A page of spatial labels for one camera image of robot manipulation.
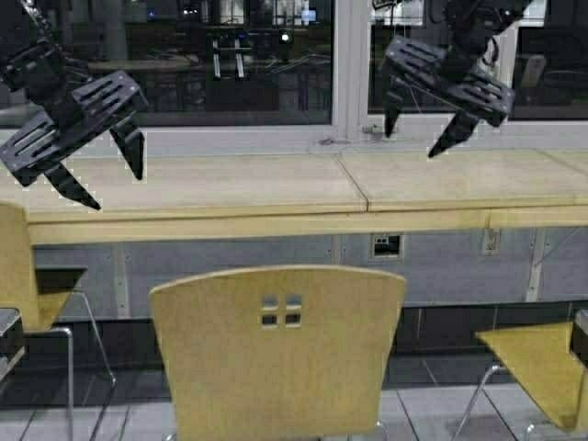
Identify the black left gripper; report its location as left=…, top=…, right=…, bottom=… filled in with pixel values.
left=0, top=40, right=149, bottom=212

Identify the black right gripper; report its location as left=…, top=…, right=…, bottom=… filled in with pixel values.
left=380, top=36, right=515, bottom=158

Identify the yellow wooden chair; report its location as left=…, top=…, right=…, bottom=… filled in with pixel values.
left=1, top=202, right=117, bottom=440
left=452, top=321, right=588, bottom=441
left=149, top=265, right=407, bottom=440

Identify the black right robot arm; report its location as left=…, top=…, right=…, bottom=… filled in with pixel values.
left=380, top=1, right=530, bottom=158

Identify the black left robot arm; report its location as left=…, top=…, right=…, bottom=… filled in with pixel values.
left=1, top=1, right=148, bottom=210

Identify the robot base left corner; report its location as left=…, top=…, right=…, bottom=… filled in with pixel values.
left=1, top=308, right=26, bottom=380

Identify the long wooden counter table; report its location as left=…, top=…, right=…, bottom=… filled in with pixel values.
left=1, top=149, right=587, bottom=245

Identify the dark glass window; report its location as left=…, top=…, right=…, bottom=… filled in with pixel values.
left=38, top=1, right=335, bottom=127

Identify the thin cable on sill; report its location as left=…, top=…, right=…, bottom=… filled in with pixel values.
left=311, top=123, right=382, bottom=147

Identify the wall power outlet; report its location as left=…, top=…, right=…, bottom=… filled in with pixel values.
left=481, top=229, right=501, bottom=255

